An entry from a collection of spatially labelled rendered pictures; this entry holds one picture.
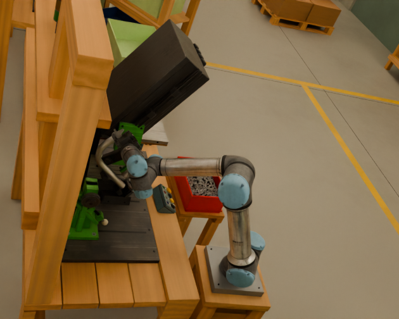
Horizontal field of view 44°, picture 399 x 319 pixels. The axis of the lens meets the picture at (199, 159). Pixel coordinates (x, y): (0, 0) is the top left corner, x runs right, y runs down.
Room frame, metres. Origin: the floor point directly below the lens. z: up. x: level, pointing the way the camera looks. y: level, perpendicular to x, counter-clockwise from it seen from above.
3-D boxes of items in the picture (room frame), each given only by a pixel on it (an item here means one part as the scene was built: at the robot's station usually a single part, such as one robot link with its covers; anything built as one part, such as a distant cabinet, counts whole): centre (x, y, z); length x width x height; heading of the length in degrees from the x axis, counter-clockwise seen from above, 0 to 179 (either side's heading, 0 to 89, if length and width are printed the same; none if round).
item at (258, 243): (1.62, -0.35, 1.05); 0.13 x 0.12 x 0.14; 178
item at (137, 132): (1.83, 0.34, 1.17); 0.13 x 0.12 x 0.20; 29
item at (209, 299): (1.63, -0.35, 0.83); 0.32 x 0.32 x 0.04; 23
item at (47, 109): (1.74, 0.66, 1.52); 0.90 x 0.25 x 0.04; 29
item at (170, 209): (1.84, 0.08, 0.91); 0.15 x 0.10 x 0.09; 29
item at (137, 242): (1.86, 0.43, 0.89); 1.10 x 0.42 x 0.02; 29
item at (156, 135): (1.98, 0.38, 1.11); 0.39 x 0.16 x 0.03; 119
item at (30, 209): (1.68, 0.76, 1.23); 1.30 x 0.05 x 0.09; 29
